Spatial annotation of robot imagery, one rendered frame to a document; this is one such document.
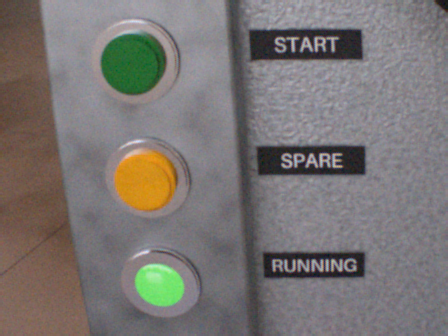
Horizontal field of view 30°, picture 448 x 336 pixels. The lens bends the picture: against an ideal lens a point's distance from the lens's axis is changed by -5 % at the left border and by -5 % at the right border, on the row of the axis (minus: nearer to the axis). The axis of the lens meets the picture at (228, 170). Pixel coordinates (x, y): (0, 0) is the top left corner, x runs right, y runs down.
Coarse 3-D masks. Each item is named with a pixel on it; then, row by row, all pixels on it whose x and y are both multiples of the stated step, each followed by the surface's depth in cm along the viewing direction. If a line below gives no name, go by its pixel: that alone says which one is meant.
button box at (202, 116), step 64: (64, 0) 34; (128, 0) 33; (192, 0) 33; (64, 64) 35; (192, 64) 34; (64, 128) 36; (128, 128) 36; (192, 128) 35; (192, 192) 36; (128, 256) 38; (192, 256) 38; (128, 320) 40; (192, 320) 39; (256, 320) 40
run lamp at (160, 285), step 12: (156, 264) 38; (144, 276) 38; (156, 276) 38; (168, 276) 38; (144, 288) 38; (156, 288) 38; (168, 288) 38; (180, 288) 38; (156, 300) 38; (168, 300) 38
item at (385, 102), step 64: (256, 0) 34; (320, 0) 34; (384, 0) 34; (256, 64) 35; (320, 64) 35; (384, 64) 35; (256, 128) 37; (320, 128) 36; (384, 128) 36; (256, 192) 38; (320, 192) 37; (384, 192) 37; (256, 256) 39; (384, 256) 38; (320, 320) 40; (384, 320) 40
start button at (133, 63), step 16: (128, 32) 33; (112, 48) 33; (128, 48) 33; (144, 48) 33; (160, 48) 34; (112, 64) 34; (128, 64) 34; (144, 64) 33; (160, 64) 34; (112, 80) 34; (128, 80) 34; (144, 80) 34
